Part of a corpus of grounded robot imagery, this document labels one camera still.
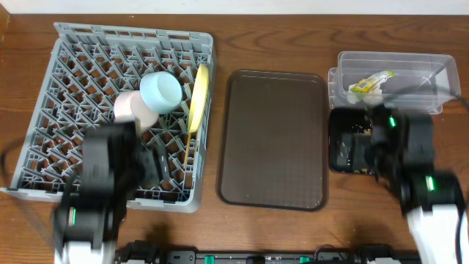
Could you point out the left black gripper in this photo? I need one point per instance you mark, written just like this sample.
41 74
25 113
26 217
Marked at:
147 169

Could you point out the green snack wrapper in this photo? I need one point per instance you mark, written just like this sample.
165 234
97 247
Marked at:
371 83

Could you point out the light blue bowl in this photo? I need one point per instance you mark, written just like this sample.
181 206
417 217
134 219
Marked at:
161 92

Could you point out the white tissue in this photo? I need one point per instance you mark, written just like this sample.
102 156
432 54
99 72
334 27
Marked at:
372 98

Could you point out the clear plastic waste bin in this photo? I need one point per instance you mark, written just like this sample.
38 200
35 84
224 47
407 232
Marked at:
421 82

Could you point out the leftover rice food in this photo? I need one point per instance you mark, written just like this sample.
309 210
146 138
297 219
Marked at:
344 148

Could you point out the black waste tray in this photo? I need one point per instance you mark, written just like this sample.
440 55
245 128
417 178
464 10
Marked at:
341 120

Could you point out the dark brown serving tray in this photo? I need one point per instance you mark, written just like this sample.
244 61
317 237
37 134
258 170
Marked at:
274 152

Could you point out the grey plastic dishwasher rack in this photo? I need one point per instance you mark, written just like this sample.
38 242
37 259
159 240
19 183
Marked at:
90 66

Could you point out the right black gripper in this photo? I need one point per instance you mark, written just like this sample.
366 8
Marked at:
349 147

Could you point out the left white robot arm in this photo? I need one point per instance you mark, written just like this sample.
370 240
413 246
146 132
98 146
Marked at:
85 228

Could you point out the yellow round plate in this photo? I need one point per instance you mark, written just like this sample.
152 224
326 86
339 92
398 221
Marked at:
198 98

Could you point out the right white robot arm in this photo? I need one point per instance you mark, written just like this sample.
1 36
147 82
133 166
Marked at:
435 210

